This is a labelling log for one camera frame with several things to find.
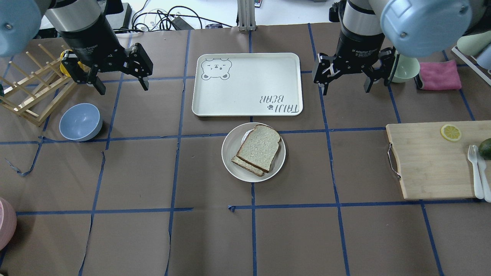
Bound cream bear serving tray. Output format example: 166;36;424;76
192;53;303;117

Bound bread slice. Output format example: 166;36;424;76
231;156;265;177
236;125;281;173

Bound lemon slice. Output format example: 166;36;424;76
440;124;462;142

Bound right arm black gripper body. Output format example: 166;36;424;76
313;33;397;86

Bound avocado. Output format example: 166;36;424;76
478;138;491;160

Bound wooden cutting board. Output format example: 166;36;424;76
386;120;491;199

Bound blue bowl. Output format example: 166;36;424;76
59;103;103;142

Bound pink cloth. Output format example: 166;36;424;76
414;60;462;91

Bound fried egg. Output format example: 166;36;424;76
241;129;253;143

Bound white plastic fork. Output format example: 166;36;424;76
468;145;484;199

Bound white plastic knife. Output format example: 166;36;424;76
472;145;491;203

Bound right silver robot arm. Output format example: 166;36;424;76
312;0;490;95

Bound green bowl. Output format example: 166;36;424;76
391;54;420;83

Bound wooden cup rack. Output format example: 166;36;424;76
1;43;76;126

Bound pink bowl with ice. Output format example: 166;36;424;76
0;197;17;250

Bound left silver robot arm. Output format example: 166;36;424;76
1;0;333;95

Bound yellow cup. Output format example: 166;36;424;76
59;50;91;77

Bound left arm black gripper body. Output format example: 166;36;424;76
60;23;154;84

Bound white round plate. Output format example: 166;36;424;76
221;122;288;183

